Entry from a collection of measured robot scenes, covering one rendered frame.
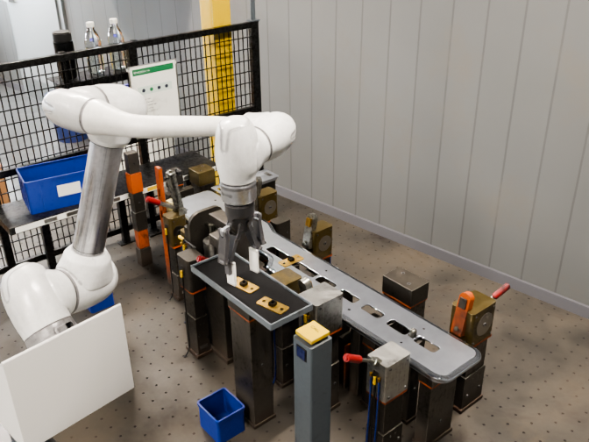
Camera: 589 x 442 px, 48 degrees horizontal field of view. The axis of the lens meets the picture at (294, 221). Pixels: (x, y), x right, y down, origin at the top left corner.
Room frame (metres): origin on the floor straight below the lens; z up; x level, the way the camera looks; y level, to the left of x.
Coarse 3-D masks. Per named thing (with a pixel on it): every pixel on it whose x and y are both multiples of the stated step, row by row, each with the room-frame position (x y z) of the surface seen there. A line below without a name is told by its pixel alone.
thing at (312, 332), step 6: (306, 324) 1.32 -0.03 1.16; (312, 324) 1.32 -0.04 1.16; (318, 324) 1.32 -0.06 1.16; (300, 330) 1.30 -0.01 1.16; (306, 330) 1.30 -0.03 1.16; (312, 330) 1.30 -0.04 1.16; (318, 330) 1.30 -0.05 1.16; (324, 330) 1.30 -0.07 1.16; (300, 336) 1.29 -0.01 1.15; (306, 336) 1.27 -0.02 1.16; (312, 336) 1.27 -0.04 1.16; (318, 336) 1.27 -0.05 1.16; (324, 336) 1.28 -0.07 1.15; (312, 342) 1.26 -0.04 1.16
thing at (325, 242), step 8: (320, 224) 2.06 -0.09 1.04; (328, 224) 2.06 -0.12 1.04; (312, 232) 2.00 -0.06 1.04; (320, 232) 2.01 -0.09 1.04; (328, 232) 2.04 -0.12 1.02; (312, 240) 2.00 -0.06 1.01; (320, 240) 2.01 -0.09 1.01; (328, 240) 2.04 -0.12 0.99; (312, 248) 2.00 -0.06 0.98; (320, 248) 2.01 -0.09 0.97; (328, 248) 2.04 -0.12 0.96; (320, 256) 2.01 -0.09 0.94; (328, 256) 2.04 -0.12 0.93
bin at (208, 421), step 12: (216, 396) 1.50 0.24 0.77; (228, 396) 1.50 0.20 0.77; (204, 408) 1.47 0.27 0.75; (216, 408) 1.49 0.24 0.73; (228, 408) 1.50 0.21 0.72; (240, 408) 1.43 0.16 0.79; (204, 420) 1.43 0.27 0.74; (216, 420) 1.38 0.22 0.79; (228, 420) 1.40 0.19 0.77; (240, 420) 1.43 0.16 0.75; (216, 432) 1.38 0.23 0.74; (228, 432) 1.40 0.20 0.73; (240, 432) 1.42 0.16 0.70
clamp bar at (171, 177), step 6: (168, 174) 2.13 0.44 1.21; (174, 174) 2.14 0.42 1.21; (180, 174) 2.15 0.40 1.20; (168, 180) 2.14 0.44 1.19; (174, 180) 2.13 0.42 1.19; (168, 186) 2.15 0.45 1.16; (174, 186) 2.13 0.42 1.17; (174, 192) 2.13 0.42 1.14; (174, 198) 2.14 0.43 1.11; (180, 198) 2.14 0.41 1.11; (174, 204) 2.16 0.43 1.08; (180, 204) 2.14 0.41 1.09
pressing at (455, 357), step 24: (288, 240) 2.03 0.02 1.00; (312, 264) 1.87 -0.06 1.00; (336, 288) 1.72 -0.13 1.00; (360, 288) 1.72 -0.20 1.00; (360, 312) 1.59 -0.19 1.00; (384, 312) 1.59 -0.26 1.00; (408, 312) 1.59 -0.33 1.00; (384, 336) 1.48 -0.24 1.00; (408, 336) 1.48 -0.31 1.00; (432, 336) 1.48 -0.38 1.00; (432, 360) 1.37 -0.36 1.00; (456, 360) 1.37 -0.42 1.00
